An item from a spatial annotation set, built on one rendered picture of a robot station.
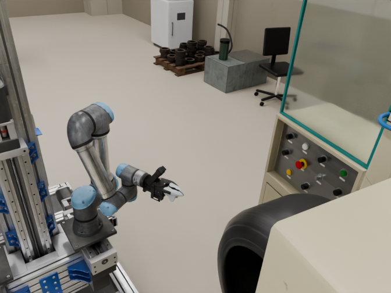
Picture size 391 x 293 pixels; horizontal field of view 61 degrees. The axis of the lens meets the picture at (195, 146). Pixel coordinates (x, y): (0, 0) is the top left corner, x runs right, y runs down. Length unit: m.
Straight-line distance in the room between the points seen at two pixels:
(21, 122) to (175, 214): 1.70
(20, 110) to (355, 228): 1.40
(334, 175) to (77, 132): 1.16
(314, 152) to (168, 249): 1.43
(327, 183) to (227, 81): 3.65
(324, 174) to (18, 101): 1.41
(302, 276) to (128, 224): 2.56
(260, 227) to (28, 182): 1.09
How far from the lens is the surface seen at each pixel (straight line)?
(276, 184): 1.94
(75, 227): 1.83
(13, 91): 1.55
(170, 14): 6.86
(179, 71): 5.79
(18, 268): 1.92
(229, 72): 5.14
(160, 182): 1.53
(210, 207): 3.02
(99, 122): 1.54
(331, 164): 1.67
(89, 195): 1.71
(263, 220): 0.91
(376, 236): 0.40
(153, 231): 2.80
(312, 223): 0.38
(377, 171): 1.06
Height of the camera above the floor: 2.04
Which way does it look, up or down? 32 degrees down
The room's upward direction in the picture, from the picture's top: 4 degrees clockwise
